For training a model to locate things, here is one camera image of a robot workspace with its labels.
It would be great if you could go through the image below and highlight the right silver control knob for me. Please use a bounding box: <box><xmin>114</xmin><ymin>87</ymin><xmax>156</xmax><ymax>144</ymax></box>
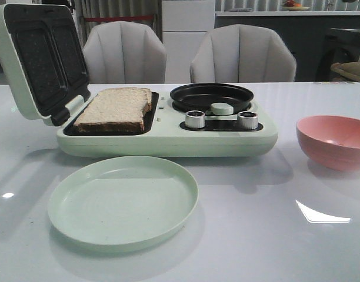
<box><xmin>236</xmin><ymin>111</ymin><xmax>258</xmax><ymax>130</ymax></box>

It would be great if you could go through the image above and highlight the beige upholstered chair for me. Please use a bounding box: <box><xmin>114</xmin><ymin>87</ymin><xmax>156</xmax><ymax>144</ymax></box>
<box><xmin>83</xmin><ymin>21</ymin><xmax>166</xmax><ymax>84</ymax></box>
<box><xmin>190</xmin><ymin>24</ymin><xmax>296</xmax><ymax>83</ymax></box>

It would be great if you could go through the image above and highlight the dark grey counter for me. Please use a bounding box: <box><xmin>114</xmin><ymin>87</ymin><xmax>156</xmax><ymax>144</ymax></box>
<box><xmin>215</xmin><ymin>11</ymin><xmax>360</xmax><ymax>82</ymax></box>

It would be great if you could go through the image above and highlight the left silver control knob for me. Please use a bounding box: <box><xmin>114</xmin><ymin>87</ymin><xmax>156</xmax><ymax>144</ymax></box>
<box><xmin>184</xmin><ymin>110</ymin><xmax>206</xmax><ymax>129</ymax></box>

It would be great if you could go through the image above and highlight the mint green breakfast maker lid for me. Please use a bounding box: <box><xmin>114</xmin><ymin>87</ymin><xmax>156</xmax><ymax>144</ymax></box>
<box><xmin>0</xmin><ymin>4</ymin><xmax>91</xmax><ymax>126</ymax></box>

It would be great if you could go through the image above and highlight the silver control knob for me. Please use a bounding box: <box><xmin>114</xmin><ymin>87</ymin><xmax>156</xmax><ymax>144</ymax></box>
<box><xmin>236</xmin><ymin>111</ymin><xmax>258</xmax><ymax>130</ymax></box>
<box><xmin>184</xmin><ymin>110</ymin><xmax>206</xmax><ymax>129</ymax></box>

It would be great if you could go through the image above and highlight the right beige upholstered chair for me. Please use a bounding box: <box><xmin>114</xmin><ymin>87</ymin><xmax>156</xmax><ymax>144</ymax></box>
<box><xmin>190</xmin><ymin>24</ymin><xmax>296</xmax><ymax>83</ymax></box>

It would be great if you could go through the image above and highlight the black round frying pan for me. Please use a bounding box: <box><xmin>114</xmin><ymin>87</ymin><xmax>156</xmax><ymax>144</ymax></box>
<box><xmin>170</xmin><ymin>83</ymin><xmax>254</xmax><ymax>114</ymax></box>

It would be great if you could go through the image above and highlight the white cabinet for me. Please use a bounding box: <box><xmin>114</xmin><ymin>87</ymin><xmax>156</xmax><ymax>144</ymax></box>
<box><xmin>162</xmin><ymin>1</ymin><xmax>215</xmax><ymax>83</ymax></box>

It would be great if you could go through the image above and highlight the tan cushion at right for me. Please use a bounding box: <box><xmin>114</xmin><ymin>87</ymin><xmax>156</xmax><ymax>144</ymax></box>
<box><xmin>330</xmin><ymin>62</ymin><xmax>360</xmax><ymax>82</ymax></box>

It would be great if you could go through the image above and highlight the mint green round plate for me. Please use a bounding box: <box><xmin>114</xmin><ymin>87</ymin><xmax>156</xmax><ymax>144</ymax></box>
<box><xmin>48</xmin><ymin>156</ymin><xmax>199</xmax><ymax>253</ymax></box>

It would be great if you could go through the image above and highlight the fruit plate on counter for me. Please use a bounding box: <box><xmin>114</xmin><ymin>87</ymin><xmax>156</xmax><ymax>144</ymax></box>
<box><xmin>282</xmin><ymin>0</ymin><xmax>310</xmax><ymax>11</ymax></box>

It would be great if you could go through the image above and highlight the bread slice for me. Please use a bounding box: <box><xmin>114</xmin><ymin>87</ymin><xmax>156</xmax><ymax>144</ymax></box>
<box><xmin>141</xmin><ymin>88</ymin><xmax>152</xmax><ymax>113</ymax></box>
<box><xmin>74</xmin><ymin>87</ymin><xmax>147</xmax><ymax>133</ymax></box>

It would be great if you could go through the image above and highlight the pink bowl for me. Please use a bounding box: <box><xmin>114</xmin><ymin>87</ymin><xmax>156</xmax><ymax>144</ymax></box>
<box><xmin>296</xmin><ymin>115</ymin><xmax>360</xmax><ymax>171</ymax></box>

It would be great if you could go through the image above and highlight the left beige upholstered chair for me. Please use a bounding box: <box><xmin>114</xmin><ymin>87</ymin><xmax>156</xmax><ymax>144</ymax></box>
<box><xmin>83</xmin><ymin>21</ymin><xmax>166</xmax><ymax>84</ymax></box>

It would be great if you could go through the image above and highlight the mint green breakfast maker base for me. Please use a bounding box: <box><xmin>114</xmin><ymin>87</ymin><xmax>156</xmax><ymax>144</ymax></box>
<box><xmin>57</xmin><ymin>91</ymin><xmax>278</xmax><ymax>157</ymax></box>

